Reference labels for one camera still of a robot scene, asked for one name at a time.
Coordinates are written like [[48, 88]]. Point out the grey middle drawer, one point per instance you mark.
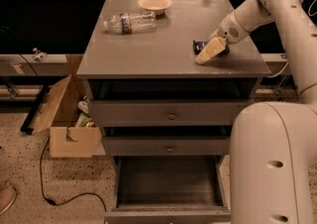
[[167, 141]]

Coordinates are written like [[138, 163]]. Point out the small clear object on rail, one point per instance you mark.
[[38, 55]]

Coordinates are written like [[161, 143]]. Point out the grey bottom drawer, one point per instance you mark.
[[168, 190]]

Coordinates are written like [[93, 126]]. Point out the grey top drawer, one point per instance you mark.
[[167, 102]]

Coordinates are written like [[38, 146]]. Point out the black metal frame leg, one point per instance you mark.
[[25, 128]]

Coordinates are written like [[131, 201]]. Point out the open cardboard box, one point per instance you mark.
[[60, 115]]

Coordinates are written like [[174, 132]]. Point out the clear plastic water bottle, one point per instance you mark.
[[131, 23]]

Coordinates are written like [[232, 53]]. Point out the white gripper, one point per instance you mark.
[[230, 31]]

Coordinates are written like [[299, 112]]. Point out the grey drawer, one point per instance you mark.
[[167, 141], [167, 102], [168, 190]]

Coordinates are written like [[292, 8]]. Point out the brown shoe tip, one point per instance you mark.
[[7, 198]]

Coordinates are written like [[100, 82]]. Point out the items inside cardboard box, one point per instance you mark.
[[84, 119]]

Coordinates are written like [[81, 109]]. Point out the blue rxbar blueberry bar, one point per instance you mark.
[[198, 46]]

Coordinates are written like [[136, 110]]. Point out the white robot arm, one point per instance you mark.
[[273, 144]]

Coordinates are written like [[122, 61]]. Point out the grey drawer cabinet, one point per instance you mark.
[[167, 52]]

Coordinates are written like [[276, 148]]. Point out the cream ceramic bowl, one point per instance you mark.
[[157, 6]]

